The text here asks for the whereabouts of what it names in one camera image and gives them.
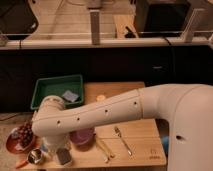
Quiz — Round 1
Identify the yellow handled utensil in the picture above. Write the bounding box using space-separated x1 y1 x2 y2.
95 136 115 163

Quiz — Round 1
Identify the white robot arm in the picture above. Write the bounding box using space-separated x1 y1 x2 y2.
32 84 213 171

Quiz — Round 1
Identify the small metal pot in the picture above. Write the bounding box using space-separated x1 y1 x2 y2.
15 148 45 169

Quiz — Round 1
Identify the black box on shelf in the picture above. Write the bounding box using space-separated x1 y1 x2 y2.
134 0 191 33

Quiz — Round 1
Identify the green plastic tray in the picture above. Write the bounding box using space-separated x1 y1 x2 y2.
30 74 84 110

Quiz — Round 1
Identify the purple frying pan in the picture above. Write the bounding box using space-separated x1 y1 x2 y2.
69 128 95 146

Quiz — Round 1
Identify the orange fruit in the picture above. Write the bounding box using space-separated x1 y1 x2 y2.
96 95 106 101

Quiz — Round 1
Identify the red plate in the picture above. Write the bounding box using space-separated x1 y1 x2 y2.
6 128 36 154

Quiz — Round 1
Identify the blue cup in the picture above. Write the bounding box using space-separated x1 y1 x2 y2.
40 143 49 153

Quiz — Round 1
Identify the silver fork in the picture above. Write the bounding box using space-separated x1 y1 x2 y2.
114 126 132 156

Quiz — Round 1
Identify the grey blue sponge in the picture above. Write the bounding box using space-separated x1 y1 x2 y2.
62 90 79 102

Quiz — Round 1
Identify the bunch of dark grapes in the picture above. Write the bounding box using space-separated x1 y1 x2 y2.
18 122 34 148

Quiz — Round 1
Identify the black office chair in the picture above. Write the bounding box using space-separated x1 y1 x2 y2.
0 0 39 35

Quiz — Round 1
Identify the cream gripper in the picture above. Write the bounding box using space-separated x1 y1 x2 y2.
42 134 71 157

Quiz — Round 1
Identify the blue tape roll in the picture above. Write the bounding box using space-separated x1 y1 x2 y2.
161 136 167 151

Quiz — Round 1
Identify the grey metal post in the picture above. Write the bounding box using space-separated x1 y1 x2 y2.
90 10 100 45

